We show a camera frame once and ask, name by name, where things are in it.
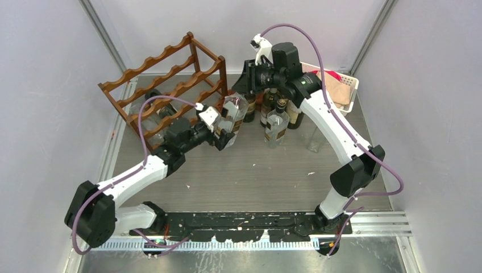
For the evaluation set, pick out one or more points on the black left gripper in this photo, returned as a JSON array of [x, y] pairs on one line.
[[220, 142]]

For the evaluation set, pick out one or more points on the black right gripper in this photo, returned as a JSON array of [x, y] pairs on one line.
[[247, 81]]

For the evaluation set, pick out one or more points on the clear bottle gold cap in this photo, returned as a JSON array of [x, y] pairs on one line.
[[277, 123]]

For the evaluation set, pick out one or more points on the dark wine bottle cream label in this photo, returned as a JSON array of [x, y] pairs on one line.
[[295, 116]]

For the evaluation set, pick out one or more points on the dark green wine bottle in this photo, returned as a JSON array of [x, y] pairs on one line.
[[282, 103]]

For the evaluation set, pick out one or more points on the clear glass bottle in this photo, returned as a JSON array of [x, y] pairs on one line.
[[148, 124]]

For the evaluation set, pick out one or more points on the clear bottle front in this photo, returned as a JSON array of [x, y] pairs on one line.
[[316, 140]]

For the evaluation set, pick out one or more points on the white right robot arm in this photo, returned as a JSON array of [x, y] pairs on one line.
[[278, 66]]

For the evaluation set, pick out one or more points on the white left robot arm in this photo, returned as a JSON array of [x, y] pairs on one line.
[[124, 184]]

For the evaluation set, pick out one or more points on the green wine bottle silver neck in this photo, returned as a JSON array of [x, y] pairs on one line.
[[250, 113]]

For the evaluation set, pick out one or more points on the wooden wine rack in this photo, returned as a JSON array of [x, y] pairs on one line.
[[215, 77]]

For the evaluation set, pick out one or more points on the brown suede cloth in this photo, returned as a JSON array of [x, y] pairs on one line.
[[259, 99]]

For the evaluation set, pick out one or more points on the pink cloth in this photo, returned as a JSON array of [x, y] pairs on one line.
[[332, 74]]

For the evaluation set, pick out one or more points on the beige cloth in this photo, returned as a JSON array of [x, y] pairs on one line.
[[339, 92]]

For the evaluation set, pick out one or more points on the white plastic basket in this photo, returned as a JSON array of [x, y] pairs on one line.
[[353, 84]]

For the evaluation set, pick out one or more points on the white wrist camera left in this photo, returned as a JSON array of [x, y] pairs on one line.
[[208, 115]]

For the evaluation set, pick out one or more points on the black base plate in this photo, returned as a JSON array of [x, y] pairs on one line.
[[245, 226]]

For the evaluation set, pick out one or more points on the aluminium frame rail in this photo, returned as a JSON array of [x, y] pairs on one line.
[[365, 224]]

